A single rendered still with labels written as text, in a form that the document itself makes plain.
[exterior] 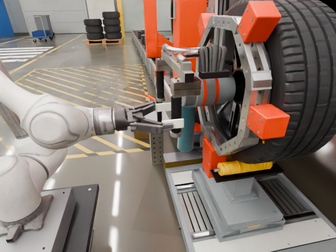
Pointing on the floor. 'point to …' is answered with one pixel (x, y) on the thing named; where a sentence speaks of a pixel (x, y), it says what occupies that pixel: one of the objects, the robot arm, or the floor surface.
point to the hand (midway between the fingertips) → (175, 114)
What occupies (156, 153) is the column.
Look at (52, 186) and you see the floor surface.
